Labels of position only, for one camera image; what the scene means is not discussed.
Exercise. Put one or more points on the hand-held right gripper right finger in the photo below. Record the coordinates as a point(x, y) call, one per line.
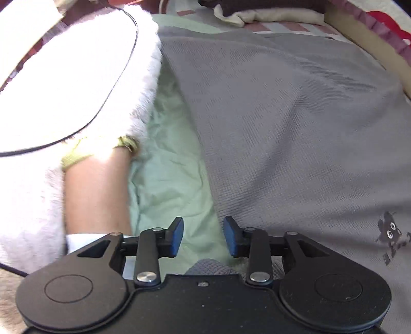
point(230, 239)

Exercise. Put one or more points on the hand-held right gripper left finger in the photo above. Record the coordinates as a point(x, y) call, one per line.
point(176, 237)

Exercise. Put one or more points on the grey waffle shirt cartoon print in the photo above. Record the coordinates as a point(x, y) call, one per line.
point(289, 128)

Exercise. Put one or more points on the person's left forearm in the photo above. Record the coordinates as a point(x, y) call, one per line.
point(96, 186)

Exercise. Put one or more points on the stack of folded clothes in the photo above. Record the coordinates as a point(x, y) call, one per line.
point(273, 15)

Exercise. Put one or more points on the light green quilt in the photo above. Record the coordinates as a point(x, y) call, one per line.
point(167, 180)

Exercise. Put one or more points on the patterned checkered mat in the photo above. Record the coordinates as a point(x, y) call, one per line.
point(289, 28)

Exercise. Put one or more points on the bear print bed cover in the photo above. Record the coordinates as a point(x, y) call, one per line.
point(362, 35)

